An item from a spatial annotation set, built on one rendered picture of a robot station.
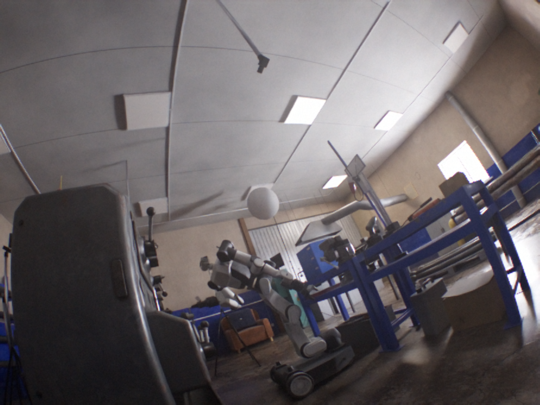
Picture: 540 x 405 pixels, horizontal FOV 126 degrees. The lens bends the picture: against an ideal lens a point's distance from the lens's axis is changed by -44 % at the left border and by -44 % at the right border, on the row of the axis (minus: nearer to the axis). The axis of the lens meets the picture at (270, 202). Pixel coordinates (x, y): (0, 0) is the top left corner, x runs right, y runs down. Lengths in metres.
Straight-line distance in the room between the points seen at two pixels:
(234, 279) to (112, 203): 1.34
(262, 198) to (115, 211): 4.58
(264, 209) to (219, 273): 3.48
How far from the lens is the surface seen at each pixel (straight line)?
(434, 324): 2.02
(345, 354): 2.15
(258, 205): 5.29
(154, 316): 0.84
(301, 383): 1.92
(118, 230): 0.82
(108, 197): 0.88
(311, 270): 2.88
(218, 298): 2.04
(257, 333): 5.60
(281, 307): 2.07
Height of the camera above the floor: 0.73
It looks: 23 degrees up
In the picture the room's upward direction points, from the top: 22 degrees counter-clockwise
